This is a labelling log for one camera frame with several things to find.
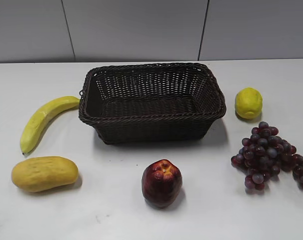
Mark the dark woven wicker basket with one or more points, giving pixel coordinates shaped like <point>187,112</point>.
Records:
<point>153,102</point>

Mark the purple grape bunch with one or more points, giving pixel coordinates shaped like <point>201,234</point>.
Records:
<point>264,155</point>

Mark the red apple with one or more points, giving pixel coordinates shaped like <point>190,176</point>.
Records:
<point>161,183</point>

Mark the yellow lemon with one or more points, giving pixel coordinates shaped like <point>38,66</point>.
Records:
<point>248,103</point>

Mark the yellow banana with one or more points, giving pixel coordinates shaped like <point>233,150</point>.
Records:
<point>40,119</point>

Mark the yellow-orange mango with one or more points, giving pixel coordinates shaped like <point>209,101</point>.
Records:
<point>39,174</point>

